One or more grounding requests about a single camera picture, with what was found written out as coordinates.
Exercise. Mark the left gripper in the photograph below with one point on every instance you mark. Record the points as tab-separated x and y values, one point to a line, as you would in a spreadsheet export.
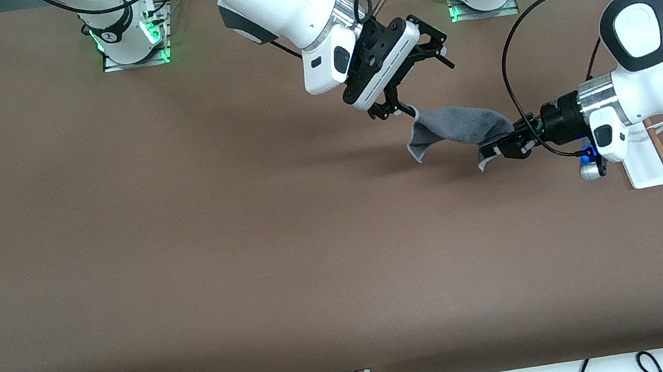
558	118

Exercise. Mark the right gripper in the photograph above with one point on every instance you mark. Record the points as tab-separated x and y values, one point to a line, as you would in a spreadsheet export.
426	43

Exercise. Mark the grey and pink towel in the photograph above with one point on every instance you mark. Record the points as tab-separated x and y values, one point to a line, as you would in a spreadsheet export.
462	123

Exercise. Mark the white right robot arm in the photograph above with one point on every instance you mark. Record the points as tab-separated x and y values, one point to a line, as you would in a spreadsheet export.
273	0

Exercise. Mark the white rack with wooden rods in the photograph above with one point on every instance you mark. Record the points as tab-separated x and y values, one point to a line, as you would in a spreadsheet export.
646	174

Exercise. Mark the brown table cover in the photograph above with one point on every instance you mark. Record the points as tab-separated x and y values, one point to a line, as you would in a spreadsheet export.
250	260

